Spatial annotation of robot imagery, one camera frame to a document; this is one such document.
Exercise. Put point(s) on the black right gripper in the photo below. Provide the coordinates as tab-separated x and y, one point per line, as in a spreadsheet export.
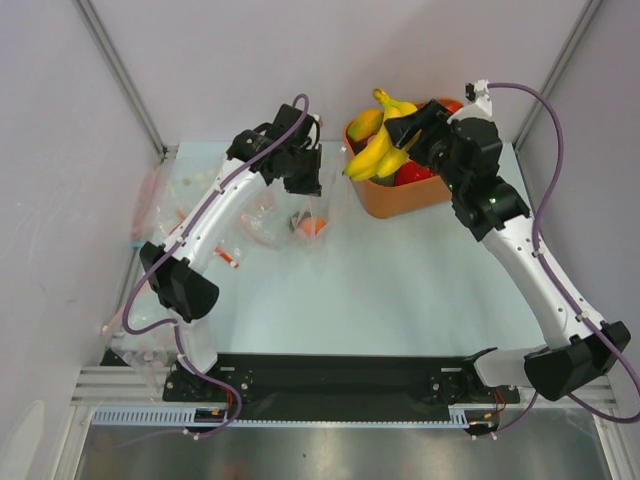
426	134

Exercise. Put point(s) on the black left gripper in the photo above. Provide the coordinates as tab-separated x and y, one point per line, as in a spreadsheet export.
311	185

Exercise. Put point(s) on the yellow toy banana bunch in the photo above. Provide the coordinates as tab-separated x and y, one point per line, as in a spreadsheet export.
379	156

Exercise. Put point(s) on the green red toy mango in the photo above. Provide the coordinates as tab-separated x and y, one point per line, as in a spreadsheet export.
306	225

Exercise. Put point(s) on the clear red-dotted zip bag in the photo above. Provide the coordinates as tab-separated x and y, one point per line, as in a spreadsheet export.
265	222

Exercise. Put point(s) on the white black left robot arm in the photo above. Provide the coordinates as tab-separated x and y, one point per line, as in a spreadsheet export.
175	269

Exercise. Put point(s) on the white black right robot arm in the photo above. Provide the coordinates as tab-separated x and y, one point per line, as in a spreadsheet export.
464	149

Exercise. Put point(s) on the clear zip bag pile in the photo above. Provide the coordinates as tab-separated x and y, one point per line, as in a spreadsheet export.
169	193

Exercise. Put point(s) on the red toy apple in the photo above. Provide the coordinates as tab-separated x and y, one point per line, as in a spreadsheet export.
412	172

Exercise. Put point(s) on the green brown toy melon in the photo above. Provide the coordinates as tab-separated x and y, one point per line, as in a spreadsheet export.
386	181

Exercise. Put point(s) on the yellow green toy mango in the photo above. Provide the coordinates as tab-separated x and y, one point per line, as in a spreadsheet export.
365	125

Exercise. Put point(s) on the orange plastic fruit basket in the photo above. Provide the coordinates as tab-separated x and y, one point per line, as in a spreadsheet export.
384	202

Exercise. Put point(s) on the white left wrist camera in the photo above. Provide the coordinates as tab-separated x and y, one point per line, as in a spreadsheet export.
314	132

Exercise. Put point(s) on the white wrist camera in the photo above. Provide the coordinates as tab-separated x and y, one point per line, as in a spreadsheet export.
314	132
477	97

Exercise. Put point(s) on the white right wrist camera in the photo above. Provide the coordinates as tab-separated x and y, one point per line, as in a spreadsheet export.
477	97

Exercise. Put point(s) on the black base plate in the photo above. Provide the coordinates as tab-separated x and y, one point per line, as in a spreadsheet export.
313	369

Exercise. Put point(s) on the aluminium front rail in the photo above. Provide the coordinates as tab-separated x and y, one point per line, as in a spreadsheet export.
106	385

